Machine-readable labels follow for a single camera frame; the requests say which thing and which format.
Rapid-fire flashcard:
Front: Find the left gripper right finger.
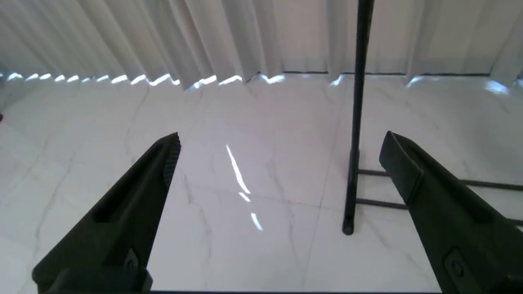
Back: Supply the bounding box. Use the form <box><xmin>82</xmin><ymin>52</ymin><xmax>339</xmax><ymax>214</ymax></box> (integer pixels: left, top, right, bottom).
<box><xmin>378</xmin><ymin>130</ymin><xmax>523</xmax><ymax>294</ymax></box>

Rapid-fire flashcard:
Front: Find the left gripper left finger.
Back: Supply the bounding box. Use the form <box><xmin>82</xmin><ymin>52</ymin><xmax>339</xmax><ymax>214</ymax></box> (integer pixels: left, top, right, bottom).
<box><xmin>31</xmin><ymin>132</ymin><xmax>181</xmax><ymax>294</ymax></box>

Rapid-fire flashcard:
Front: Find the black clothes rack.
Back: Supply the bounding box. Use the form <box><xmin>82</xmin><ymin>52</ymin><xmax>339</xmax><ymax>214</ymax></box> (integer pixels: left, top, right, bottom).
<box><xmin>342</xmin><ymin>0</ymin><xmax>523</xmax><ymax>237</ymax></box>

